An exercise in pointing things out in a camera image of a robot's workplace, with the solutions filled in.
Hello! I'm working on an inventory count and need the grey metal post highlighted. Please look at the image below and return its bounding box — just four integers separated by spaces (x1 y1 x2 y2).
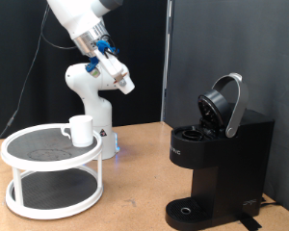
160 0 175 123

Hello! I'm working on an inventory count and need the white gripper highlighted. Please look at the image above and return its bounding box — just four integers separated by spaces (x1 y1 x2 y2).
95 48 129 88

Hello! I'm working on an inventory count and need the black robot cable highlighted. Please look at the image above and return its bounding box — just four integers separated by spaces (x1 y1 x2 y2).
0 3 78 152

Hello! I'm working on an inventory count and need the grey partition panel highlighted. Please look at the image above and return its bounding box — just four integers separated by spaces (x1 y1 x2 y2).
165 0 289 218

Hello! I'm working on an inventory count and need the black power cord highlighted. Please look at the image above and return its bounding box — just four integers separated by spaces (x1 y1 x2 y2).
259 195 282 208

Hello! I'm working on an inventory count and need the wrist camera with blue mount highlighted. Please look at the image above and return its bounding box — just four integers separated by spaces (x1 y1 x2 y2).
85 57 102 79

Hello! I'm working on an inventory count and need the black curtain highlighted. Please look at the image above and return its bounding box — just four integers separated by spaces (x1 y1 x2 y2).
0 0 169 141

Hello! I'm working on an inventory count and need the white two-tier turntable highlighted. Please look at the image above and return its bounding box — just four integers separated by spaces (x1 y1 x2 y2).
0 123 104 220

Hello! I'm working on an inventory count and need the white mug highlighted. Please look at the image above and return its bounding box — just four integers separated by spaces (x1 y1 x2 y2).
61 115 94 148

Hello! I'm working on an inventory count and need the black Keurig coffee machine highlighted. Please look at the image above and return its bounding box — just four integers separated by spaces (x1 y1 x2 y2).
165 72 276 231

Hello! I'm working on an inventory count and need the black tape strip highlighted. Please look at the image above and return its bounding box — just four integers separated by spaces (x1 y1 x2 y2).
236 212 263 231

